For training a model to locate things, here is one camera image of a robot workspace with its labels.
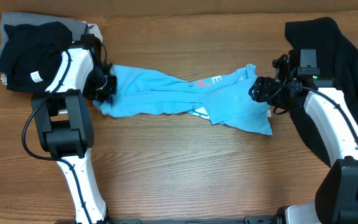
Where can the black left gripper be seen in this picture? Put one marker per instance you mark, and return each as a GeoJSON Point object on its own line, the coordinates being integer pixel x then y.
{"type": "Point", "coordinates": [105, 94]}

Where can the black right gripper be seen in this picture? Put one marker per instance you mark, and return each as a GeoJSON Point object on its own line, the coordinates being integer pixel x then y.
{"type": "Point", "coordinates": [261, 92]}

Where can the light blue t-shirt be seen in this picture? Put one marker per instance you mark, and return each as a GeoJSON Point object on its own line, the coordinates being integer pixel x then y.
{"type": "Point", "coordinates": [222, 99]}

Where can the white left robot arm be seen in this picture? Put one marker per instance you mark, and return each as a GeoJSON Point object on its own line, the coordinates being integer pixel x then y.
{"type": "Point", "coordinates": [64, 125]}

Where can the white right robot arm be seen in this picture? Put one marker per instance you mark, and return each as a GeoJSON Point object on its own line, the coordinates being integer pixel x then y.
{"type": "Point", "coordinates": [299, 83]}

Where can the black polo shirt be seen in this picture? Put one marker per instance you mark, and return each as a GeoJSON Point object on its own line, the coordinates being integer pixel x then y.
{"type": "Point", "coordinates": [335, 54]}

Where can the grey folded shirt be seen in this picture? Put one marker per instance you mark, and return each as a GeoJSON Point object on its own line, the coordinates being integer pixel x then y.
{"type": "Point", "coordinates": [18, 18]}

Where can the black folded shirt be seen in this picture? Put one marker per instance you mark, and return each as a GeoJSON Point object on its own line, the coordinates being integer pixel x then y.
{"type": "Point", "coordinates": [33, 54]}

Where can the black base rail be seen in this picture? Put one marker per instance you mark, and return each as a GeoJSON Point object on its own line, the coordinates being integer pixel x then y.
{"type": "Point", "coordinates": [264, 219]}

